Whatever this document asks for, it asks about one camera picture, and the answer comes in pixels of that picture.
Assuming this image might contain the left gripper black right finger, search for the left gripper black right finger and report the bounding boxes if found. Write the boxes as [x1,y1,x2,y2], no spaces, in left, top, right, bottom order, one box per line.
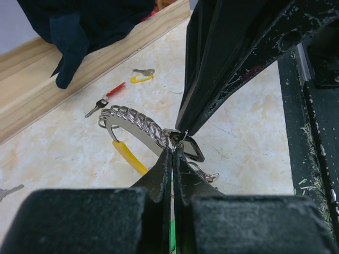
[173,149,338,253]

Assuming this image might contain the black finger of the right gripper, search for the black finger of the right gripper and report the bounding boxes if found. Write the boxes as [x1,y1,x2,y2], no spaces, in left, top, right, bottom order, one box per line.
[188,1,338,135]
[175,1,291,131]

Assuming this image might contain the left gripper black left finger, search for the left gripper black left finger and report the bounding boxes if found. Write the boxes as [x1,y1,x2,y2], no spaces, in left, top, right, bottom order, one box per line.
[1,148,172,253]

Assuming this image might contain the large keyring with coloured tags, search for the large keyring with coloured tags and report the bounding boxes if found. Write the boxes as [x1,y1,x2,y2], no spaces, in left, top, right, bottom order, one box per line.
[98,104,221,185]

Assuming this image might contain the key with black fob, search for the key with black fob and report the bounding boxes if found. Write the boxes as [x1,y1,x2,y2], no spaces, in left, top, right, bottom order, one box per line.
[163,129,205,162]

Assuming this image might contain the key with long red tag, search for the key with long red tag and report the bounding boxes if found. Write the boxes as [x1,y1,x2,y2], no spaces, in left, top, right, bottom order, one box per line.
[84,82,126,118]

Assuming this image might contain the dark navy tank top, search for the dark navy tank top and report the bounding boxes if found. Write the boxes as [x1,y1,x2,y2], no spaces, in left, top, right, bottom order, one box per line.
[18,0,156,89]

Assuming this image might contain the wooden clothes rack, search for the wooden clothes rack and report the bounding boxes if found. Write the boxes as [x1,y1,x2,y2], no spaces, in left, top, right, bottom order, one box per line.
[1,1,190,141]

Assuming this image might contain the key with yellow ring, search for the key with yellow ring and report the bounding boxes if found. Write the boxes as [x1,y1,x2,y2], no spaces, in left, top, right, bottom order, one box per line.
[131,69,155,84]

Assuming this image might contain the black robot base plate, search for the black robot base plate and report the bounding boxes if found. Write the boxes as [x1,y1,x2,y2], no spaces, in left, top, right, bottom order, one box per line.
[278,44,338,239]

